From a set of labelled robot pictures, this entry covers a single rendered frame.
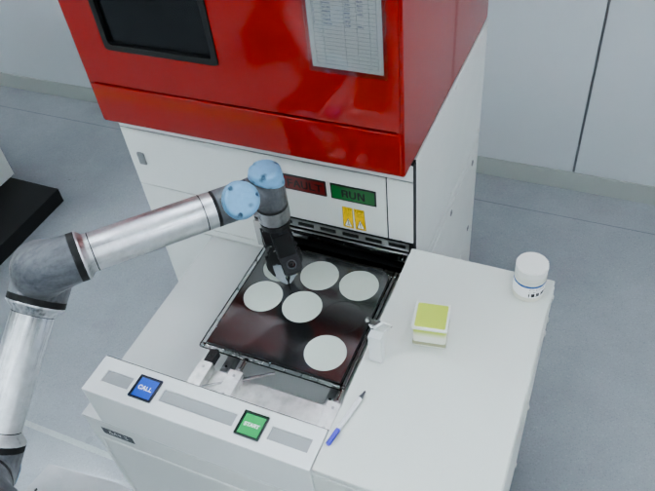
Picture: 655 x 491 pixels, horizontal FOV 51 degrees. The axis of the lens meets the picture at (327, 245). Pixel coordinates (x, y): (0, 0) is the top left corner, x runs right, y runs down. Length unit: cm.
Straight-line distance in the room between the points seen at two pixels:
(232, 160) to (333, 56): 50
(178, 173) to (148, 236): 60
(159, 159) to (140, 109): 21
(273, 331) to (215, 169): 46
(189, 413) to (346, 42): 81
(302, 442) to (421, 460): 24
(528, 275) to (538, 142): 179
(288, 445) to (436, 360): 36
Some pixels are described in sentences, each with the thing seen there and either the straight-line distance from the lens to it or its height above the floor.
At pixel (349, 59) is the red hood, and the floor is 150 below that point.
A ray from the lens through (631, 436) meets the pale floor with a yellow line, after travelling 260.
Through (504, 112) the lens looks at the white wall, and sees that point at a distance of 321.
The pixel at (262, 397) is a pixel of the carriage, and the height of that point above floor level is 88.
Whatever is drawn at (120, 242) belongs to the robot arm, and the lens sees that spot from 132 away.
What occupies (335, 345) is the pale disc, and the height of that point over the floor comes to 90.
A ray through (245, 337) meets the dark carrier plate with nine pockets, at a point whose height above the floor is 90.
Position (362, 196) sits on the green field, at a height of 110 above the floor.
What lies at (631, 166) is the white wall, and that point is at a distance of 329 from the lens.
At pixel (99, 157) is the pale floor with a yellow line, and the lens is 395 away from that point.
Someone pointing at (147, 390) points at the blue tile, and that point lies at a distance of 154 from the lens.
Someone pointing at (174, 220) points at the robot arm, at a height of 132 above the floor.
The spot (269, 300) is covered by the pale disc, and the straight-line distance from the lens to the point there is 170.
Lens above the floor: 218
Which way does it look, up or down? 45 degrees down
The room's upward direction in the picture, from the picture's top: 8 degrees counter-clockwise
